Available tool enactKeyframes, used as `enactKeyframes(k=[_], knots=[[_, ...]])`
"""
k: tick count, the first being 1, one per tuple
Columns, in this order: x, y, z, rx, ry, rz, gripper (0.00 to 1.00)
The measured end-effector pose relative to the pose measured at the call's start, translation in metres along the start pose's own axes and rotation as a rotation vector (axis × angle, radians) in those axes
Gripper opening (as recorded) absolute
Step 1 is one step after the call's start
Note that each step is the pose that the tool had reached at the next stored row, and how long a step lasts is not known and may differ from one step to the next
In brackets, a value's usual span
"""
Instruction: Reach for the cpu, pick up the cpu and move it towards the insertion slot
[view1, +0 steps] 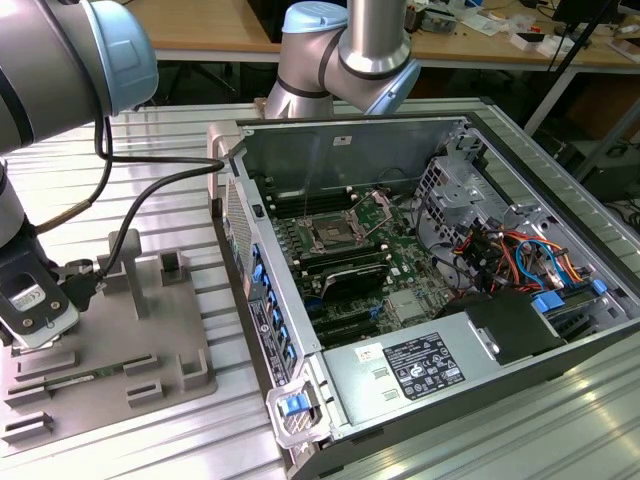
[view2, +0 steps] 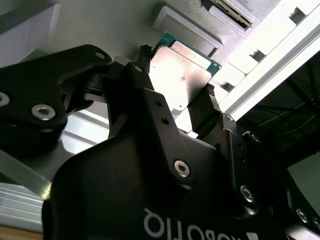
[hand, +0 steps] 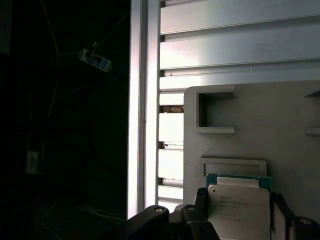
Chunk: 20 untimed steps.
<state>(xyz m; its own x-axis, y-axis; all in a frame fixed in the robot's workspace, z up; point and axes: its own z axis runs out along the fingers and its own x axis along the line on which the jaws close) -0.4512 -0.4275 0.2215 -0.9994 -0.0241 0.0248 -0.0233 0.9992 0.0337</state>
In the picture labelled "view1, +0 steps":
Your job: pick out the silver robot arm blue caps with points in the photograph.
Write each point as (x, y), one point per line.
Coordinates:
(50, 75)

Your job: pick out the black RAM slot row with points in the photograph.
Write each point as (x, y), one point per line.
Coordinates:
(310, 200)
(340, 257)

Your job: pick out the black expansion slot row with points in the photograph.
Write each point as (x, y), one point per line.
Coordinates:
(345, 325)

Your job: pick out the CPU socket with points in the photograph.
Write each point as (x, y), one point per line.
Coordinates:
(332, 232)

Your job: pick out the green RAM stick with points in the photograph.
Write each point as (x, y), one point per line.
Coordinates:
(107, 371)

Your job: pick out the grey plastic parts rack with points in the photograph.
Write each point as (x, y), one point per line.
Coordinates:
(150, 340)

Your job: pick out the grey case latch blue tab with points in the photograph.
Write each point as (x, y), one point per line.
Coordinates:
(292, 405)

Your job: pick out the thin metal locking lever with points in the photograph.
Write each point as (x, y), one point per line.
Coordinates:
(305, 205)

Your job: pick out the black graphics card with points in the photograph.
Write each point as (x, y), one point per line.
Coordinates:
(350, 280)

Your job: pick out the silver power supply unit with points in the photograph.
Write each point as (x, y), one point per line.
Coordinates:
(360, 390)

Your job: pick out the open black PC case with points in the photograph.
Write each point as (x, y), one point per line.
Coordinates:
(350, 150)

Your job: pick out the silver chipset heatsink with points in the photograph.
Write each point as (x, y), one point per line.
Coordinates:
(406, 306)

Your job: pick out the green motherboard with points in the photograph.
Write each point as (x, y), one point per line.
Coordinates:
(400, 250)

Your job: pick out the perforated silver drive cage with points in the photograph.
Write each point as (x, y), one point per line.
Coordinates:
(450, 195)

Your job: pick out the black plastic shroud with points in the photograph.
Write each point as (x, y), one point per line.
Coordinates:
(520, 325)

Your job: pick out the blue disk carrier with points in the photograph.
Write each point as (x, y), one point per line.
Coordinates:
(547, 302)

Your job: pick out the long wooden desk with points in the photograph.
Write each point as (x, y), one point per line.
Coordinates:
(500, 56)

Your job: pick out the white small boxes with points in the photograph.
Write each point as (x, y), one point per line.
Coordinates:
(542, 45)

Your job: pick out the black computer under desk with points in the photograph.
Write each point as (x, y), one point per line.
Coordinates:
(612, 175)

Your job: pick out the black monitor stand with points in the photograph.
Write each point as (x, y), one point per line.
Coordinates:
(582, 10)

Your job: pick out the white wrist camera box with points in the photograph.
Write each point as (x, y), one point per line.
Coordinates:
(22, 300)

